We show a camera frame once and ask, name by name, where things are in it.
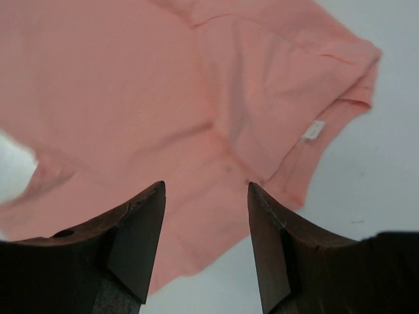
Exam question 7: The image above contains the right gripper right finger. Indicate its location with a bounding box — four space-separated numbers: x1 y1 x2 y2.
247 183 418 313

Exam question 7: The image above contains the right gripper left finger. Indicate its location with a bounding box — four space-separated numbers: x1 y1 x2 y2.
1 181 166 313

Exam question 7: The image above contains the salmon pink t-shirt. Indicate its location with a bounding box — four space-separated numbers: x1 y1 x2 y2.
1 1 381 292

